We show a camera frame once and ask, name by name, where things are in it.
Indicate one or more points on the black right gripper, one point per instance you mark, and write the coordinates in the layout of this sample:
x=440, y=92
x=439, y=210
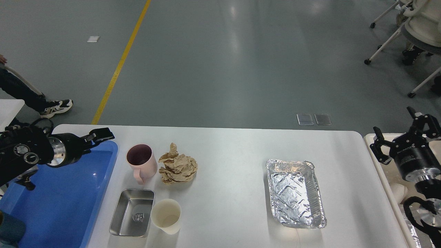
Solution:
x=412, y=154

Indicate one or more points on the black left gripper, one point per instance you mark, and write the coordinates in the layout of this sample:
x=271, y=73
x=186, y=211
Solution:
x=69, y=148

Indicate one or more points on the pink ribbed mug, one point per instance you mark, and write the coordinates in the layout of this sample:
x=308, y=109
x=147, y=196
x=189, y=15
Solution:
x=142, y=161

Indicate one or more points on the stainless steel tray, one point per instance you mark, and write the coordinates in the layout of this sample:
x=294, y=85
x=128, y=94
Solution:
x=132, y=213

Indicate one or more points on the aluminium foil tray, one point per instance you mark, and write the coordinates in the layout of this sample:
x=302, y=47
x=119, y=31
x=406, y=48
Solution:
x=294, y=193

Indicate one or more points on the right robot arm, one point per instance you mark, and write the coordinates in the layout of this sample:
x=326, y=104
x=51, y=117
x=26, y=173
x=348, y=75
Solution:
x=431, y=190

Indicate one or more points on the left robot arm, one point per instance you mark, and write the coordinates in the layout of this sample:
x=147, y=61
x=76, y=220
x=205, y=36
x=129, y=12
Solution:
x=23, y=148

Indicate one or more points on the beige plastic bin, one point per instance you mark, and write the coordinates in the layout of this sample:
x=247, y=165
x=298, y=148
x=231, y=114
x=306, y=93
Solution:
x=389, y=174

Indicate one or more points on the white cup in bin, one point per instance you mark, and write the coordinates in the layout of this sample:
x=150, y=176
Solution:
x=399, y=192

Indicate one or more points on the blue plastic bin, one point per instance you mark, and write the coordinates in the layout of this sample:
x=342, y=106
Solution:
x=62, y=209

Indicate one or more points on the crumpled brown paper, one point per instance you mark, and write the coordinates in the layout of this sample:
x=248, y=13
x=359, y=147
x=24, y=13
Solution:
x=177, y=168

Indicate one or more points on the floor outlet cover right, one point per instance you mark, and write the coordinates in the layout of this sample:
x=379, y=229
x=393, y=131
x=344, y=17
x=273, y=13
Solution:
x=323, y=119

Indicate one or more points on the floor outlet cover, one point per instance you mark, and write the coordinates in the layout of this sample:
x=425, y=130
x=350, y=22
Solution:
x=305, y=119
x=323, y=119

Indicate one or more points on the white side table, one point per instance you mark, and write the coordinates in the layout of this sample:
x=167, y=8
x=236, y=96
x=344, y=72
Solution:
x=9, y=108

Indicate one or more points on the white floor paper scrap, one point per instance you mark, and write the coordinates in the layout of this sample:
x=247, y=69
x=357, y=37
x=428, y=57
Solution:
x=93, y=39

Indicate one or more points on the cream paper cup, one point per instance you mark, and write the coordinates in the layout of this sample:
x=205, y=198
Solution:
x=166, y=215

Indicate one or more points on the person in dark trousers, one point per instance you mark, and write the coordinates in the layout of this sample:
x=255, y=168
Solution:
x=16, y=88

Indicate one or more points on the floor outlet cover left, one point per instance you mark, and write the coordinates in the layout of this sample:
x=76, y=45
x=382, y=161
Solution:
x=305, y=119

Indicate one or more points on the white office chair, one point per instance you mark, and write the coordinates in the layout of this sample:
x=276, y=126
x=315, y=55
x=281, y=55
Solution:
x=421, y=29

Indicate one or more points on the foil tray in bin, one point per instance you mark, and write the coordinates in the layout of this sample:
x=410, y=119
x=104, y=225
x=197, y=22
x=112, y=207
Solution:
x=420, y=239

